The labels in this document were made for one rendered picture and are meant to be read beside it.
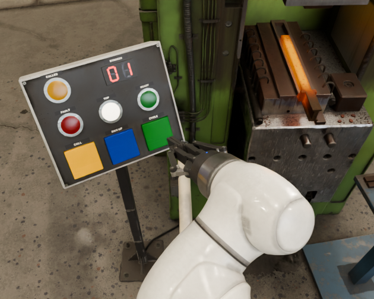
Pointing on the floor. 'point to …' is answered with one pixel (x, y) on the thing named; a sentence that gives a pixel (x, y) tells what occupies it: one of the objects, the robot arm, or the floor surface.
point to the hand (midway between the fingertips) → (176, 146)
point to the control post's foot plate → (126, 269)
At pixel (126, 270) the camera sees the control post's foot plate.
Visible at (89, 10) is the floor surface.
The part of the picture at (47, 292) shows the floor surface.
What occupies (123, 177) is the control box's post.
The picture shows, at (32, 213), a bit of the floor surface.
